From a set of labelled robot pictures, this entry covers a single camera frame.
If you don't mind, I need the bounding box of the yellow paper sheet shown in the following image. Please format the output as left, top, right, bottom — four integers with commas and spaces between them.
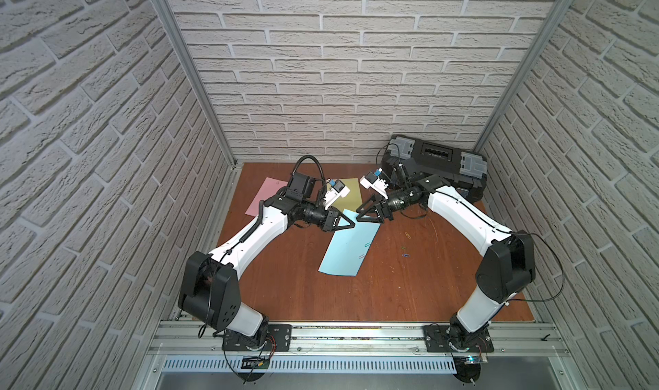
332, 178, 363, 213

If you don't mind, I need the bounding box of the light blue paper sheet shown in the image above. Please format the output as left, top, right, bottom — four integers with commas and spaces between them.
319, 210, 380, 277

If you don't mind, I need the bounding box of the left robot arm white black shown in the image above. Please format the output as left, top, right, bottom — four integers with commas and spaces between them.
178, 155, 355, 349

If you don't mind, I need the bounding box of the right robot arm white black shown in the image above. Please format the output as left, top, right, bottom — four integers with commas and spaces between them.
357, 170, 535, 352

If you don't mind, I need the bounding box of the pink paper sheet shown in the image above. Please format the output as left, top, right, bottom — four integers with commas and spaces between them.
245, 177, 288, 217

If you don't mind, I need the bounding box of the black plastic toolbox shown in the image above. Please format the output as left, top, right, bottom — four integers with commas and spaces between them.
379, 134, 487, 203

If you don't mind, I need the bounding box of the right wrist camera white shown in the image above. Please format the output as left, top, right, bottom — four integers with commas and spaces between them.
359, 168, 389, 200

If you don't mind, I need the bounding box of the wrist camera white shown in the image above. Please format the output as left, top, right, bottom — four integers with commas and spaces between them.
359, 168, 389, 200
323, 179, 350, 210

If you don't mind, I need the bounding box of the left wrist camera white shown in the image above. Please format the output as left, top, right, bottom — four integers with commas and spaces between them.
323, 179, 350, 210

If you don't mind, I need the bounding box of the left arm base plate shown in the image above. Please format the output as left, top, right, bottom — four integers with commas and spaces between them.
222, 323, 293, 352

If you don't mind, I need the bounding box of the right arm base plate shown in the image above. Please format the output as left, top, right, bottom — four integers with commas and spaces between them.
422, 323, 494, 353

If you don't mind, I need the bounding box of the aluminium front rail frame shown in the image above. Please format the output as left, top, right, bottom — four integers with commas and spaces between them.
133, 316, 585, 389

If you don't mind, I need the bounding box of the left corner aluminium post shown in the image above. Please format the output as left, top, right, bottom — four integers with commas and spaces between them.
150, 0, 238, 168

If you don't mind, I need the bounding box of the corner aluminium post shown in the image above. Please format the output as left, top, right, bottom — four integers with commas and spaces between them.
472, 0, 574, 153
150, 0, 238, 168

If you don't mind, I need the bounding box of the right corner aluminium post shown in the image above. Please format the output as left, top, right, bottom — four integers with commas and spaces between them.
472, 0, 574, 153

